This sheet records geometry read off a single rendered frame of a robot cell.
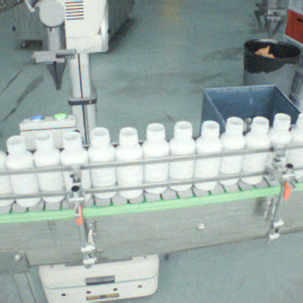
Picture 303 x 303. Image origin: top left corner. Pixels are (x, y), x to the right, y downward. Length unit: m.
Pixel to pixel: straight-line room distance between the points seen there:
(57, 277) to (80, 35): 1.00
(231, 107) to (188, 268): 0.88
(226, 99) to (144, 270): 0.80
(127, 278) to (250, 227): 0.83
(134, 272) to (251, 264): 0.67
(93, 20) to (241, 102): 0.68
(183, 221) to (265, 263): 1.22
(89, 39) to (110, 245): 0.69
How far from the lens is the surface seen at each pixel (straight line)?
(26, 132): 0.95
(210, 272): 2.00
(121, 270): 1.68
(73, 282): 1.71
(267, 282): 2.02
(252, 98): 1.57
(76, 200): 0.75
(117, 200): 0.87
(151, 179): 0.85
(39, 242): 0.93
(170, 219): 0.90
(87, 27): 1.28
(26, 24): 4.82
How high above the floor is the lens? 1.59
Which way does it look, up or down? 31 degrees down
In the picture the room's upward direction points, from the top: 1 degrees clockwise
